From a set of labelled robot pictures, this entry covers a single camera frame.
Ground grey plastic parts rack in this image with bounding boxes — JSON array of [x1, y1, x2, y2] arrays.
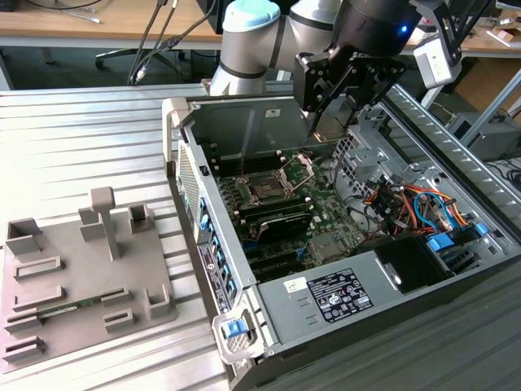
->
[[0, 186, 179, 374]]

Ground black cable with brass sleeve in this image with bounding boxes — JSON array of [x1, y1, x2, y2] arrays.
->
[[127, 0, 169, 86]]

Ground black expansion slot row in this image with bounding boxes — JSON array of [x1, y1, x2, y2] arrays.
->
[[243, 239, 310, 282]]

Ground blue disk carrier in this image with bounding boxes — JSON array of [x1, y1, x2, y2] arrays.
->
[[426, 231, 456, 254]]

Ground silver chipset heat sink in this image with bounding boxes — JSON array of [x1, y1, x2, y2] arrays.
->
[[311, 234, 347, 261]]

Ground black plastic shroud box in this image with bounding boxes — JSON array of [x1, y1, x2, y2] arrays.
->
[[356, 235, 453, 295]]

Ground green motherboard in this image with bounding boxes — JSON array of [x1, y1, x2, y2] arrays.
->
[[213, 152, 370, 284]]

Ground grey PC tower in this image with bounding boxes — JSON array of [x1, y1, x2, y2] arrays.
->
[[445, 112, 521, 162]]

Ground black graphics card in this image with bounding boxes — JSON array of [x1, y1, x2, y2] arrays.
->
[[256, 212, 313, 245]]

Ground small brown cardboard piece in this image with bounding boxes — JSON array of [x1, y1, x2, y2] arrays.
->
[[490, 28, 521, 48]]

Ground green RAM stick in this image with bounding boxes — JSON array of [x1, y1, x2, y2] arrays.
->
[[35, 295, 105, 318]]

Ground CPU socket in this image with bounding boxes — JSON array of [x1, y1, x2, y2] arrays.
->
[[243, 173, 295, 205]]

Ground metal socket cover frame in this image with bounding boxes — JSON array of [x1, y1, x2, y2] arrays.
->
[[278, 152, 315, 193]]

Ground coloured wire bundle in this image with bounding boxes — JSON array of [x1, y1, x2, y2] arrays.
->
[[364, 182, 469, 239]]

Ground grey power supply unit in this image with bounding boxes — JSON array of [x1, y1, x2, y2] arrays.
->
[[256, 250, 404, 348]]

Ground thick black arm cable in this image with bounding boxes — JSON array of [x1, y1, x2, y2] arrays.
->
[[136, 0, 219, 81]]

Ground open grey PC case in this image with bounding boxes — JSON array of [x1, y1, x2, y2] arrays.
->
[[161, 77, 521, 390]]

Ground black RAM slot row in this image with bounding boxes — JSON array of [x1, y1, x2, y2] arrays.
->
[[235, 194, 311, 224], [209, 154, 286, 178]]

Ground black computer tower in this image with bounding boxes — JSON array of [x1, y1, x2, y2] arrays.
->
[[197, 0, 225, 36]]

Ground silver square CPU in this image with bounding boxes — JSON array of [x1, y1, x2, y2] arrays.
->
[[313, 116, 350, 144]]

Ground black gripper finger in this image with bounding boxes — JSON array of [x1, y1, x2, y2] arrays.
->
[[293, 51, 355, 138], [345, 60, 407, 123]]

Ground office chair base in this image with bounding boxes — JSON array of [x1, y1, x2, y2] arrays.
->
[[95, 48, 192, 85]]

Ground brown cardboard box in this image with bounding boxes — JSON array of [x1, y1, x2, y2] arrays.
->
[[462, 56, 521, 115]]

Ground blue case latch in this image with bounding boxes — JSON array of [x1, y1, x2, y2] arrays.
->
[[221, 320, 250, 340]]

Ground black monitor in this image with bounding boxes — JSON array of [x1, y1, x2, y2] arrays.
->
[[459, 0, 501, 20]]

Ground perforated metal drive cage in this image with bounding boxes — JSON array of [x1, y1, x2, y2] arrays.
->
[[331, 130, 412, 204]]

